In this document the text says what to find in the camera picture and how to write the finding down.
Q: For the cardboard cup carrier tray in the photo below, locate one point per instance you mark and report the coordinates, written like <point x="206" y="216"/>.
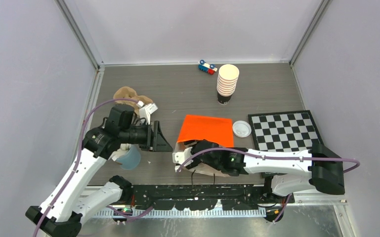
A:
<point x="129" y="93"/>

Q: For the crumpled white paper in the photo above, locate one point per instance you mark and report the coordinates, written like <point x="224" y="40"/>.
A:
<point x="121" y="152"/>

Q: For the black white checkerboard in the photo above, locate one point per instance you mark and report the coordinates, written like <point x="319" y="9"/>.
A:
<point x="291" y="131"/>

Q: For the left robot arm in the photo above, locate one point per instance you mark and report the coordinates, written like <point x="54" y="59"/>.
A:
<point x="64" y="212"/>

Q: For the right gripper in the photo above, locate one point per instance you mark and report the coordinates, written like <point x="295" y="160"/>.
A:
<point x="195" y="162"/>

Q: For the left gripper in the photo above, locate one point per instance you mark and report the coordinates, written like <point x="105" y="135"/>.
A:
<point x="156" y="140"/>

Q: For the stack of white paper cups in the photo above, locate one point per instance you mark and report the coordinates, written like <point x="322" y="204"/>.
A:
<point x="227" y="78"/>

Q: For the red blue toy car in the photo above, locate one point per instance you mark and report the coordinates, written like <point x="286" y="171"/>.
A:
<point x="206" y="67"/>

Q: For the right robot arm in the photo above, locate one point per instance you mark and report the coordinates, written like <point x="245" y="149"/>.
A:
<point x="317" y="168"/>

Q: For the blue plastic cup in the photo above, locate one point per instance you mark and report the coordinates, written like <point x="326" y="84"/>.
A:
<point x="129" y="159"/>

